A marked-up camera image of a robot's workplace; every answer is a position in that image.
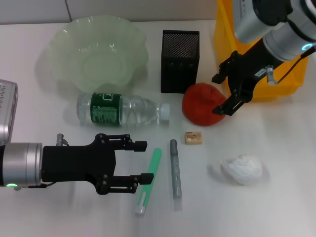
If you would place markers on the green glass fruit plate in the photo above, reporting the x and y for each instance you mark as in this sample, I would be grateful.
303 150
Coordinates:
74 49

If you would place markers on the clear green-label water bottle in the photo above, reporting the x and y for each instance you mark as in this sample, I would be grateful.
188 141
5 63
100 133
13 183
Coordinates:
138 108

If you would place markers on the black mesh pen holder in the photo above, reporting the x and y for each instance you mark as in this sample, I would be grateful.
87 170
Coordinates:
180 49

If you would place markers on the white paper ball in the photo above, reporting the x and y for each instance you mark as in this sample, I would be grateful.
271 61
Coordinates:
243 170

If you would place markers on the yellow plastic bin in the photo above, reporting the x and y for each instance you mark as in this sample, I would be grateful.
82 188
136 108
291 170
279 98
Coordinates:
296 76

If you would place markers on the beige eraser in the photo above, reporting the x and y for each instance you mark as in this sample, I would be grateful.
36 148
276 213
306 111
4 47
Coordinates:
193 138

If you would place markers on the green pen in sleeve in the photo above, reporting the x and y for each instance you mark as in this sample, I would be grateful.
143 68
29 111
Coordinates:
154 163

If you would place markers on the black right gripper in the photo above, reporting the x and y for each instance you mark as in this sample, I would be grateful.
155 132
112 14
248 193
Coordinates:
249 69

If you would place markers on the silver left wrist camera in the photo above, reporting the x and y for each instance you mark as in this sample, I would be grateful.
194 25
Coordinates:
7 111

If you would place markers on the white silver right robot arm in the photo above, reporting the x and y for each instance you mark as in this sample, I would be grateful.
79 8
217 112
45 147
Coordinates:
296 29

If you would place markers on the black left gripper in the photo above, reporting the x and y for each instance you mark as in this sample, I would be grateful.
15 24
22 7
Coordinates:
76 163

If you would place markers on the grey marker pen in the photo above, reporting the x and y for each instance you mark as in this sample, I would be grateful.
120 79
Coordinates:
175 172

